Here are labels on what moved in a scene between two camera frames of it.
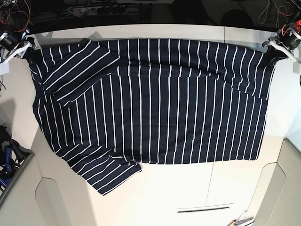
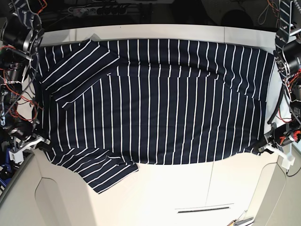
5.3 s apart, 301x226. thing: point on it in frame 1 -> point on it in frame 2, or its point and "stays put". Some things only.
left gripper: [13, 44] -> [22, 135]
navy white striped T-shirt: [107, 105] stays put
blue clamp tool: [6, 169] stays put
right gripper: [287, 39] -> [279, 136]
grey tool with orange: [235, 221] stays put
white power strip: [82, 11] stays put
